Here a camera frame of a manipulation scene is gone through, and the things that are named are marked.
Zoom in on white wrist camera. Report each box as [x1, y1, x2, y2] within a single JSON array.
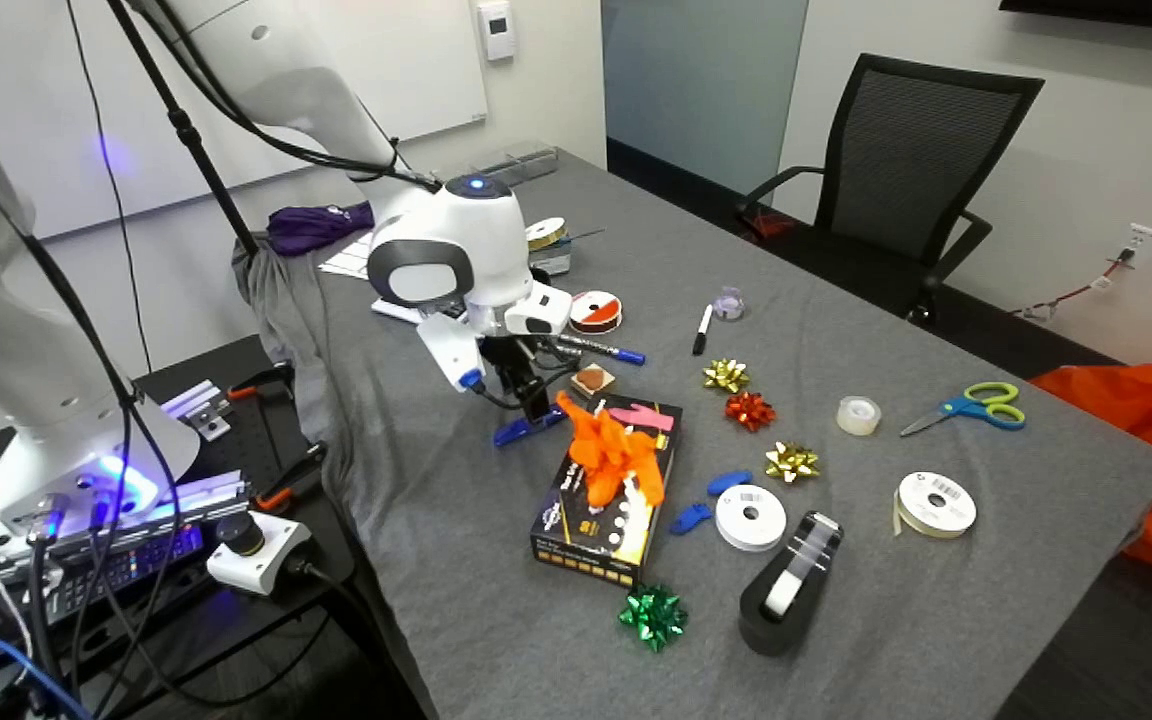
[[499, 279, 576, 342]]

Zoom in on white black power adapter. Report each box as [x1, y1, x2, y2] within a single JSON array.
[[205, 509, 315, 600]]

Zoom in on gray tablecloth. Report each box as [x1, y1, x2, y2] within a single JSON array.
[[227, 143, 1152, 720]]

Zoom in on white tablet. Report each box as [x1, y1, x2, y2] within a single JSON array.
[[370, 291, 429, 331]]

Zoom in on blue utility knife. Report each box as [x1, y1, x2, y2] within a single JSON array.
[[489, 400, 573, 454]]

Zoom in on green gift bow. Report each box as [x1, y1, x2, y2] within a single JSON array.
[[616, 580, 691, 658]]

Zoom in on black office chair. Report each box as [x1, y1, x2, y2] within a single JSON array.
[[735, 52, 1050, 323]]

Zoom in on black camera tripod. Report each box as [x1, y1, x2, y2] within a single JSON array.
[[104, 0, 267, 264]]

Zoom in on orange ribbon spool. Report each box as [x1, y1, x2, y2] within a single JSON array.
[[564, 287, 628, 335]]

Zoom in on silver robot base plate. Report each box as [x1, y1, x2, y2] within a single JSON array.
[[0, 466, 254, 596]]

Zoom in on red gift bow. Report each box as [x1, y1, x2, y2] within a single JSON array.
[[720, 390, 781, 436]]

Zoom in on blue green scissors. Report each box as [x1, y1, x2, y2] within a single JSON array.
[[896, 382, 1031, 445]]

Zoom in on white yellow ribbon spool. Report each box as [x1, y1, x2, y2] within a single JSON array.
[[889, 468, 983, 545]]

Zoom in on orange ribbon bow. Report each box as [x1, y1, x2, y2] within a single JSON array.
[[551, 390, 674, 512]]

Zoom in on black cardboard box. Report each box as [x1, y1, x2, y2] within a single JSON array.
[[527, 393, 689, 594]]

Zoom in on silver metal bracket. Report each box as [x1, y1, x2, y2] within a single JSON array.
[[155, 376, 236, 445]]

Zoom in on purple cloth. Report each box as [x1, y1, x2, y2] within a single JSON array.
[[265, 196, 379, 261]]

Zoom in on black wall television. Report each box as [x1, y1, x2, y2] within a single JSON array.
[[997, 0, 1152, 42]]

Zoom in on blue plastic clip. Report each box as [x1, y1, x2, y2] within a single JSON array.
[[669, 468, 760, 540]]

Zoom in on blue marker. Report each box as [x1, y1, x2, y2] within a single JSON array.
[[558, 331, 651, 369]]

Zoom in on white label sheets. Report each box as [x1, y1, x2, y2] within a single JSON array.
[[315, 234, 379, 287]]

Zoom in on white tape roll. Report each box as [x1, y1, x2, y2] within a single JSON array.
[[713, 482, 791, 560]]

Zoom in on pink eraser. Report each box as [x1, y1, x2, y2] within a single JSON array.
[[608, 400, 677, 436]]

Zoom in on orange bag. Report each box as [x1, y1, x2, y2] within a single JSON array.
[[1031, 362, 1152, 585]]

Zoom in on black tape dispenser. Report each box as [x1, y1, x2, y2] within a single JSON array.
[[735, 509, 848, 661]]

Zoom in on clear tape roll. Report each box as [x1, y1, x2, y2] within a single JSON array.
[[834, 393, 889, 441]]

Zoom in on small wooden block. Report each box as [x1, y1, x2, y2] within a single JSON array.
[[570, 362, 622, 403]]

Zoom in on white wall thermostat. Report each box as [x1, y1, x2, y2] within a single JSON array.
[[472, 0, 521, 69]]

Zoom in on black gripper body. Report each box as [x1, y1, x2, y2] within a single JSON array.
[[472, 331, 564, 384]]

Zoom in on black marker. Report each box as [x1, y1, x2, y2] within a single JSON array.
[[689, 300, 720, 362]]

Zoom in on gold gift bow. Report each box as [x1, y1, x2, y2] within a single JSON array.
[[699, 357, 755, 400], [760, 441, 823, 490]]

